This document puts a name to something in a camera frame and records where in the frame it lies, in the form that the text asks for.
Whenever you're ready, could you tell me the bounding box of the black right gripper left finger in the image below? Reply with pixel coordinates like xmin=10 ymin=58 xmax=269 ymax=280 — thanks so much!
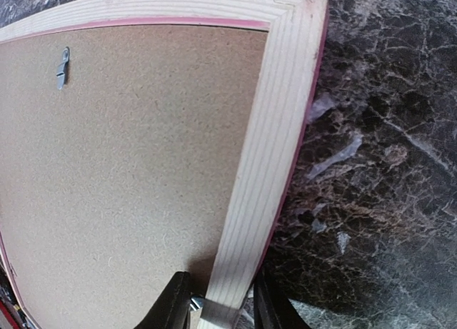
xmin=135 ymin=271 xmax=191 ymax=329

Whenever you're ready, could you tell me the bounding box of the brown cardboard backing board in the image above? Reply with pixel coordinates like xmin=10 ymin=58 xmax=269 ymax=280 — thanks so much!
xmin=1 ymin=26 xmax=266 ymax=328

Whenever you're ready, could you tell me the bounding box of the metal turn clip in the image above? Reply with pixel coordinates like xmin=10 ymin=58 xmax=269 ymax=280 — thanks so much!
xmin=189 ymin=294 xmax=205 ymax=312

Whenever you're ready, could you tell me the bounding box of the metal hanger clip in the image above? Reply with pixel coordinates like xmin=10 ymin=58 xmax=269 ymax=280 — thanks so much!
xmin=56 ymin=46 xmax=70 ymax=90

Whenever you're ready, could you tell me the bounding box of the light wooden picture frame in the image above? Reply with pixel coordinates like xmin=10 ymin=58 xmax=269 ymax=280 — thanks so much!
xmin=1 ymin=0 xmax=328 ymax=328

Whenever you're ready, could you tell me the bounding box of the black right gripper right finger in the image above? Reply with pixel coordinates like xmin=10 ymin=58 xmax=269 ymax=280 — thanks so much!
xmin=253 ymin=267 xmax=311 ymax=329

